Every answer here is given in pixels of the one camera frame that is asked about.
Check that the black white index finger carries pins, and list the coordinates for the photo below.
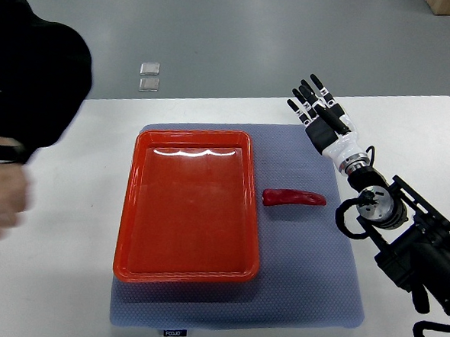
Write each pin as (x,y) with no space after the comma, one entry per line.
(325,96)

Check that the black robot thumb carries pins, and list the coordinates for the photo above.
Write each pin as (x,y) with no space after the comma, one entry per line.
(332,120)

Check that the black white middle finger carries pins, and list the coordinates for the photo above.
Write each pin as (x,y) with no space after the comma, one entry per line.
(310,96)

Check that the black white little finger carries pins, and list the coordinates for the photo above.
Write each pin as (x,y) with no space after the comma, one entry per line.
(302,116)

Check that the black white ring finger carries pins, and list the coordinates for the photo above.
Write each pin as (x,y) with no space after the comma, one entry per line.
(311,111)

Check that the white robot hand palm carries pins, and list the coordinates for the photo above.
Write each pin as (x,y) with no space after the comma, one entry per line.
(342,149)

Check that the red pepper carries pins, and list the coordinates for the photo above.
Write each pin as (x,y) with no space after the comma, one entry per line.
(274,197)

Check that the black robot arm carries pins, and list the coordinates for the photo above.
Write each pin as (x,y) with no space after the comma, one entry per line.
(412,237)

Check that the black sleeved forearm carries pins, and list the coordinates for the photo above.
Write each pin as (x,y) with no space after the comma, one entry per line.
(45,75)

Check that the red plastic tray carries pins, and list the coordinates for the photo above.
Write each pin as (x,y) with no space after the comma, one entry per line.
(190,209)

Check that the blue-grey mesh mat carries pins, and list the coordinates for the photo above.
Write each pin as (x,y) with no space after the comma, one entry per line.
(306,274)

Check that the upper silver floor plate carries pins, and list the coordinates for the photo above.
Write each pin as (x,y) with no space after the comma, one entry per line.
(151,68)

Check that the black table label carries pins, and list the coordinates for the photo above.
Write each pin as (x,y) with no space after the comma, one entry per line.
(175,333)

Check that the black wrist band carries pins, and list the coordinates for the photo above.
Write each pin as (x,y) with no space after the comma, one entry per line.
(11,154)

